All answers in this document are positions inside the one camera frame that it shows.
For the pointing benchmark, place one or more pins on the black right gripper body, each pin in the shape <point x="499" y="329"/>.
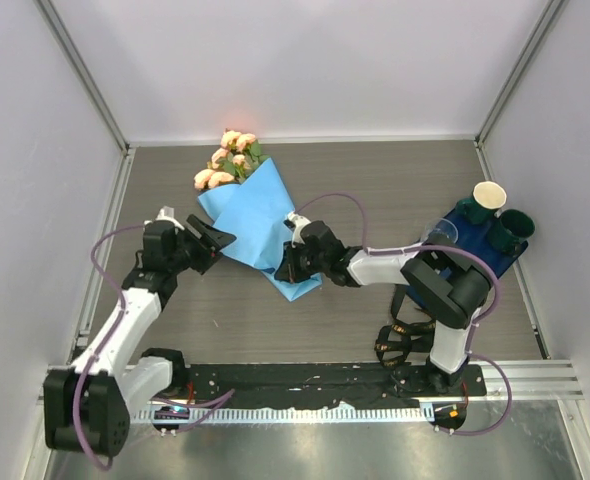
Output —
<point x="316" y="264"/>

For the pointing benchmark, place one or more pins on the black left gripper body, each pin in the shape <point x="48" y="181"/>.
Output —
<point x="193" y="253"/>

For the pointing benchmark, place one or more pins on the large blue wrapping paper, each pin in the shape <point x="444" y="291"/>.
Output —
<point x="254" y="212"/>

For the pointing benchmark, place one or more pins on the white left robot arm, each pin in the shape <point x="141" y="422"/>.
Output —
<point x="88" y="404"/>

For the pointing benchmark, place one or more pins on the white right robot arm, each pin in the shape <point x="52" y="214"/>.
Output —
<point x="439" y="290"/>

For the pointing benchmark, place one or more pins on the black printed ribbon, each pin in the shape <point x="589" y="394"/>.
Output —
<point x="398" y="339"/>

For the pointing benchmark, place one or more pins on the clear plastic cup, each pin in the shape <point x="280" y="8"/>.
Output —
<point x="440" y="227"/>

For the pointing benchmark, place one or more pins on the dark green mug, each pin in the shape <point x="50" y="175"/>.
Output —
<point x="474" y="212"/>
<point x="509" y="231"/>

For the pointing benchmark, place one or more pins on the beige paper cup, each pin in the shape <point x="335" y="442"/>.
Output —
<point x="489" y="195"/>

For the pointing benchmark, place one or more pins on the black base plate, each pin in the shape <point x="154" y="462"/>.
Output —
<point x="314" y="385"/>

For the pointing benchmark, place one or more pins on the slotted cable duct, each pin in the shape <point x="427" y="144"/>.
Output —
<point x="344" y="413"/>

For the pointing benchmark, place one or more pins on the aluminium frame rail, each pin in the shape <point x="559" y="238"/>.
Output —
<point x="538" y="380"/>

